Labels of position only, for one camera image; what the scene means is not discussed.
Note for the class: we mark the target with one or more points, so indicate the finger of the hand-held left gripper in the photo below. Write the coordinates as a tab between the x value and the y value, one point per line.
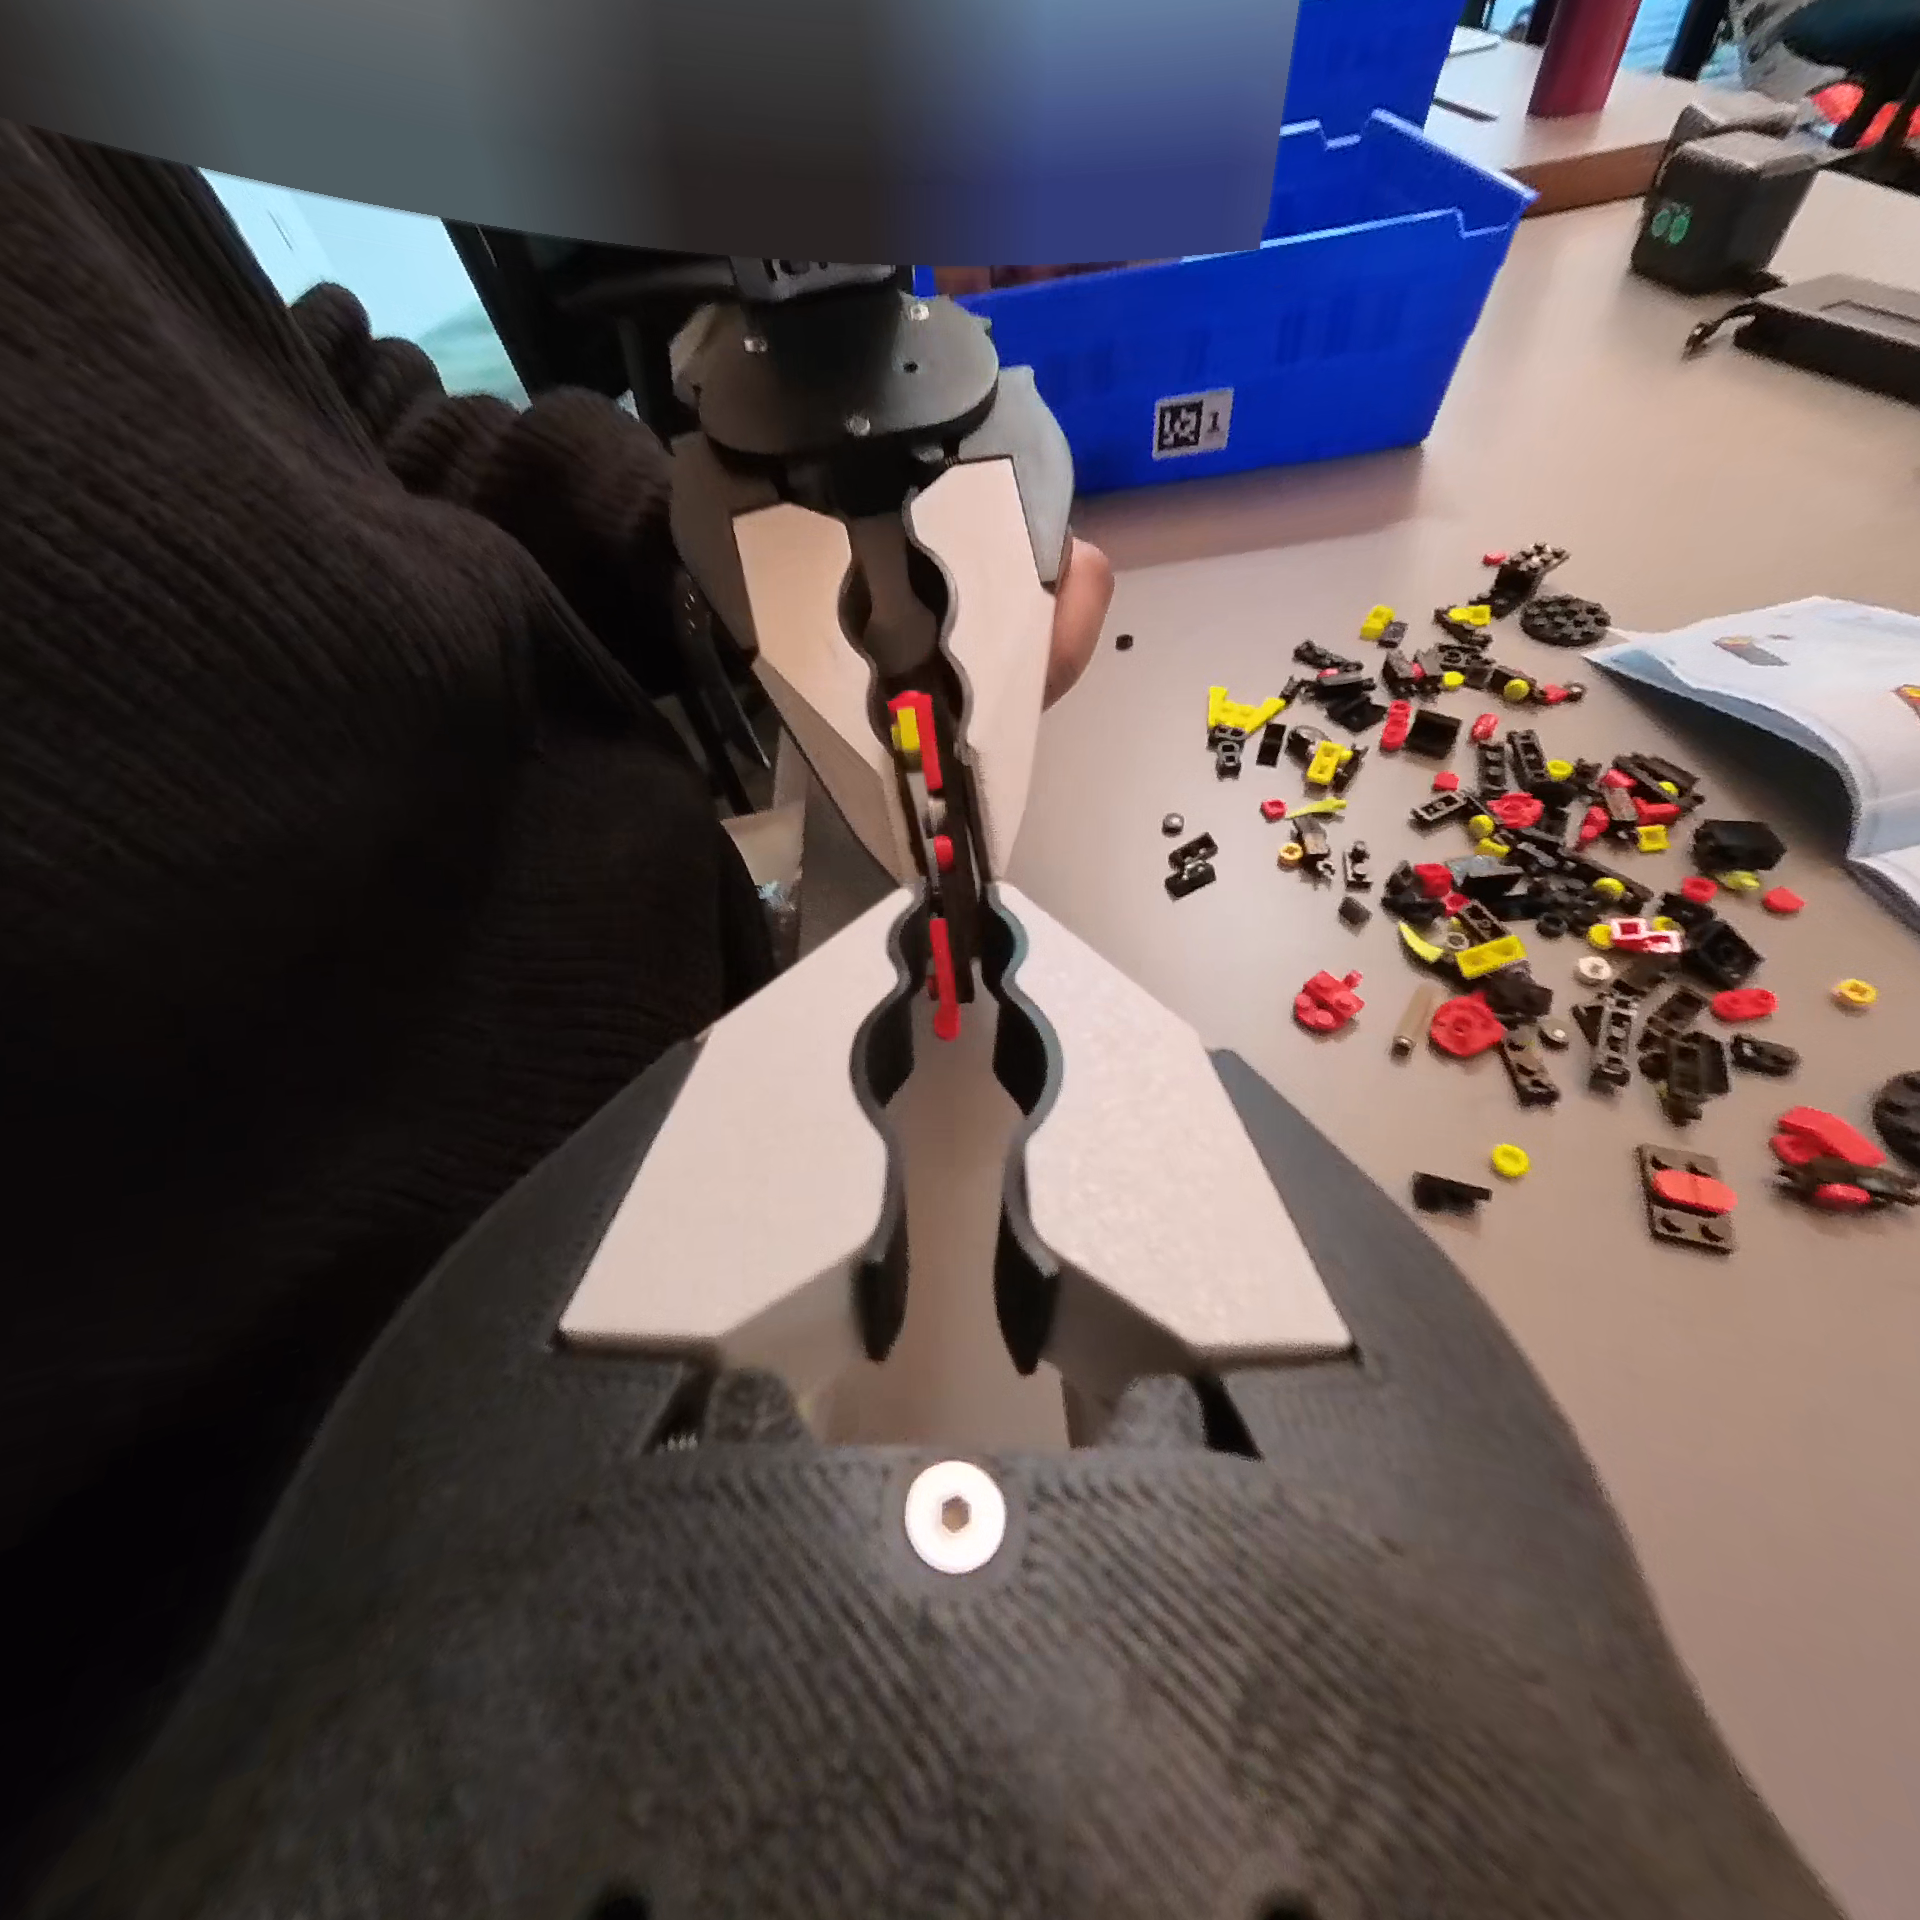
1002	599
802	599

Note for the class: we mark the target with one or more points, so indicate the pile of loose lego pieces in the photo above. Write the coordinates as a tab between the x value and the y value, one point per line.
1463	1030

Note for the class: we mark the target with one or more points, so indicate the person's left forearm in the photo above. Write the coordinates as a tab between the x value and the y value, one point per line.
375	599

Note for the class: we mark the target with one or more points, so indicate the person's left hand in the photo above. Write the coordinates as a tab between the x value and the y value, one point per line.
1084	615

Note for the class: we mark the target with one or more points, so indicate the person's black knit sweater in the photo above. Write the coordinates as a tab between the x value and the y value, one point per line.
121	1349

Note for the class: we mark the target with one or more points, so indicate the black flat box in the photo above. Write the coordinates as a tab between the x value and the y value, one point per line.
1844	337

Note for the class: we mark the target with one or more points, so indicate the maroon water bottle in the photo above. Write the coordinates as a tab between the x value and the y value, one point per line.
1581	55

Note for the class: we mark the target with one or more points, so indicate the blue plastic bin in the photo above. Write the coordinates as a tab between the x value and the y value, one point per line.
1319	317

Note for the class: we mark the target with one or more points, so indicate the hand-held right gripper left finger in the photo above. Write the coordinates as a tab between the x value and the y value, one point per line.
734	1188

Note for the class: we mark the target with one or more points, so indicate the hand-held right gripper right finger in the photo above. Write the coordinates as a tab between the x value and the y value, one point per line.
1171	1188

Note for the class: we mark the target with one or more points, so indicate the lego instruction booklet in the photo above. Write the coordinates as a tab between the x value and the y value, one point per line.
1800	689

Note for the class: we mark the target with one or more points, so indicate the red black yellow lego assembly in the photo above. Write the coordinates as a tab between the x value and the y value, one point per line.
933	766

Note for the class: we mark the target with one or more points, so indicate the black device with green lights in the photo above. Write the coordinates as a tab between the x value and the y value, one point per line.
1727	196

